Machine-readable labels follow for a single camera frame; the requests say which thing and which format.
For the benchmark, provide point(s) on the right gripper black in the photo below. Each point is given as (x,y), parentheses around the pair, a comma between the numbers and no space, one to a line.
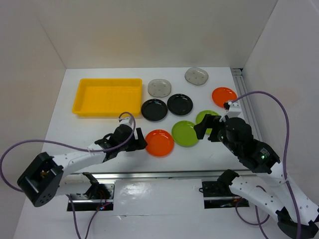
(208,121)

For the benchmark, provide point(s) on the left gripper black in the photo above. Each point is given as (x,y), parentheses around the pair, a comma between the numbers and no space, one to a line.
(137,144)

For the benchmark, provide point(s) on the green plate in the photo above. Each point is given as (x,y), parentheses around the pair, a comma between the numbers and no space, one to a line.
(202,117)
(184,134)

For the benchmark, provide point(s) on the orange plate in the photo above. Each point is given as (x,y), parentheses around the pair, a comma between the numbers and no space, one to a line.
(160,143)
(222,95)

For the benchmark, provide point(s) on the green plate front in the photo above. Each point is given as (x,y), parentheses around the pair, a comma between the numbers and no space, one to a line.
(184,134)

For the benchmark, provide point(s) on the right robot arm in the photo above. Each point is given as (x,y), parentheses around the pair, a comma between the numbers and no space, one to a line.
(296,215)

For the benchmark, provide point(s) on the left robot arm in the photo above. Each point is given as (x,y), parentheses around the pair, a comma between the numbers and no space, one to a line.
(42,179)

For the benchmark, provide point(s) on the yellow plastic bin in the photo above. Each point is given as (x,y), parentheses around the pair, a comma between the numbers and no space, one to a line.
(108,97)

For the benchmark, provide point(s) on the black plate right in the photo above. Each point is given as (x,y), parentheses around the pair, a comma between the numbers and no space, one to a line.
(180,104)

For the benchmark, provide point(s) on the black plate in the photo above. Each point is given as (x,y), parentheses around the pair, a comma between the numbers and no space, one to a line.
(154,110)
(180,104)

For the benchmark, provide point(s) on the black plate left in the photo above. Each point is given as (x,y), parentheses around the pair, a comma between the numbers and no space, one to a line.
(154,110)

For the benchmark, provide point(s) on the grey translucent plate right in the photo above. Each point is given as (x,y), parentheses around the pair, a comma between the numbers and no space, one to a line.
(196,76)

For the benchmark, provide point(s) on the grey translucent plate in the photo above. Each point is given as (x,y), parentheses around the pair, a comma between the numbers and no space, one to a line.
(196,76)
(159,88)

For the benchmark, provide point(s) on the grey translucent plate left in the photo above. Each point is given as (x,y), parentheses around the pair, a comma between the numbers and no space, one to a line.
(159,88)

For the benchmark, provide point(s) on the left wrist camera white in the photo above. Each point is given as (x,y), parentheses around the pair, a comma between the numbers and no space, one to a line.
(128,121)

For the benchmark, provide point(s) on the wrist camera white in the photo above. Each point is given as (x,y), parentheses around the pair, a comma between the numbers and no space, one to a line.
(233,110)
(128,121)

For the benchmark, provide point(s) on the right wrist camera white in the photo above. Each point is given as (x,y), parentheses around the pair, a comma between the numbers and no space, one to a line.
(233,110)

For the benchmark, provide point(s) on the aluminium rail right side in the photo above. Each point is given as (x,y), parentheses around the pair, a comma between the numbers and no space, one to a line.
(245,102)

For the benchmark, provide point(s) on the aluminium rail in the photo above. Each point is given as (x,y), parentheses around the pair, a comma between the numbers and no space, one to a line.
(245,102)
(158,175)

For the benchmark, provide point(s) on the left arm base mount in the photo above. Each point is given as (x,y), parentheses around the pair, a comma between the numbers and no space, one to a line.
(102,200)

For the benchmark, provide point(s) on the aluminium rail front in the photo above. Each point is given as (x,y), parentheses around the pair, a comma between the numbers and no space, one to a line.
(158,175)

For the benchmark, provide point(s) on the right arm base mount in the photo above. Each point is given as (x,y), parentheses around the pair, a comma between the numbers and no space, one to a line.
(216,196)

